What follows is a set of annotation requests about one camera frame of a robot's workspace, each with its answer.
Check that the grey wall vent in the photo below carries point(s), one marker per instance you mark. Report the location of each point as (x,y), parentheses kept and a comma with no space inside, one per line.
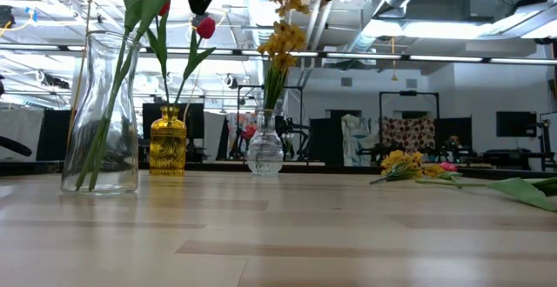
(411,83)
(346,82)

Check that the white hanging cloth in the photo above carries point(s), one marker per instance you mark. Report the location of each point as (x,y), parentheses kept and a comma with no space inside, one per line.
(22,122)

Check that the black wall monitor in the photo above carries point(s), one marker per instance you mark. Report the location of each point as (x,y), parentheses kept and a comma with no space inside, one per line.
(517,124)

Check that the wide spiral silver duct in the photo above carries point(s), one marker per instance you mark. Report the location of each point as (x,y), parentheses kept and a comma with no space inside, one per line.
(252,0)

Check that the yellow hanging pendant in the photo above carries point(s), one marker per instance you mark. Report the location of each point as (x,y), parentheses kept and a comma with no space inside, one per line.
(393,77)

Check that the tall clear smooth glass vase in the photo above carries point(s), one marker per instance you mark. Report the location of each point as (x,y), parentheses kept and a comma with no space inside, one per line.
(124,156)

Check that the bright ceiling light panel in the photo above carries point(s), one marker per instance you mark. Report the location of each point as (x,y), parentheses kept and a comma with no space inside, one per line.
(418,29)

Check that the distant red flowers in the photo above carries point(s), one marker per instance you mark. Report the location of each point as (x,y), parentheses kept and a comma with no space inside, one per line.
(249,131)

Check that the black partition panel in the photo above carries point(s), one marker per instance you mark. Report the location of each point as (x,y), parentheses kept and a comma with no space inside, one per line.
(324,143)
(52,135)
(454,126)

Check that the white partition panel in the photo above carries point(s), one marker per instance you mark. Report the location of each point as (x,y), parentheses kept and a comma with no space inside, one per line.
(213,135)

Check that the person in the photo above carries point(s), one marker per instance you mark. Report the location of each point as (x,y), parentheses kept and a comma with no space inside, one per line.
(454,141)

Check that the amber glass bottle vase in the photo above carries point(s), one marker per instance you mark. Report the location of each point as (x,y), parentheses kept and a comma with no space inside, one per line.
(167,148)

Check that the black screen panel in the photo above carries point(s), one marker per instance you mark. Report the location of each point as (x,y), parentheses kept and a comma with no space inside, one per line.
(196,122)

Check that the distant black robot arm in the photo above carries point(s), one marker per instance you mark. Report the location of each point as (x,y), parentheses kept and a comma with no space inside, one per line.
(298,139)

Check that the clear ribbed glass vase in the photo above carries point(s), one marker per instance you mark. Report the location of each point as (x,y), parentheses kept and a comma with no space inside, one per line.
(265,154)

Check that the black desk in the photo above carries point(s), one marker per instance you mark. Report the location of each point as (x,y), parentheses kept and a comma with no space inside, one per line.
(513,153)

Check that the floral patterned cloth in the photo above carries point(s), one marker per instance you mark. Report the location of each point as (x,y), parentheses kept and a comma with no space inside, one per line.
(409,132)

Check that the white blue patterned cloth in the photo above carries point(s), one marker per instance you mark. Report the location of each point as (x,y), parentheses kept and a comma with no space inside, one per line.
(359,139)

